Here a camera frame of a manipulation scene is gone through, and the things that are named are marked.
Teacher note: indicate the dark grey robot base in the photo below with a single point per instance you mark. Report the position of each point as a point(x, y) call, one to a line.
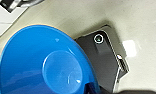
point(100, 56)

